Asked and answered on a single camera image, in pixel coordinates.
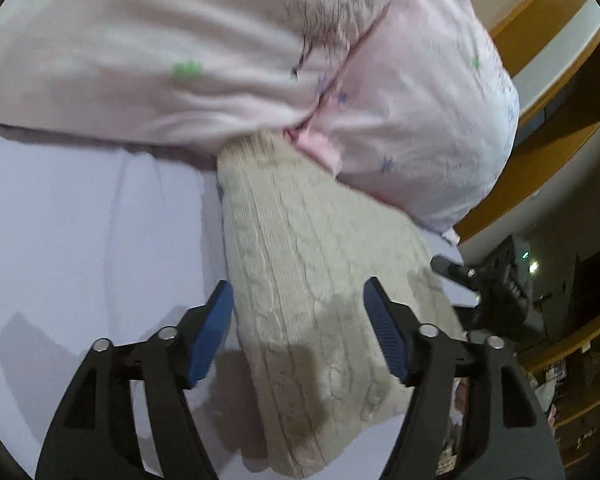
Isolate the wooden bed frame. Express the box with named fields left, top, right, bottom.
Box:
left=456, top=0, right=600, bottom=247

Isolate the lavender bed sheet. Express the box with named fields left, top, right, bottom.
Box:
left=0, top=116, right=481, bottom=480

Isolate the pink floral pillow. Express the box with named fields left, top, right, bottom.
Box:
left=0, top=0, right=519, bottom=234

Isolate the beige cable-knit sweater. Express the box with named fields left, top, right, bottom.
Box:
left=216, top=133, right=463, bottom=478

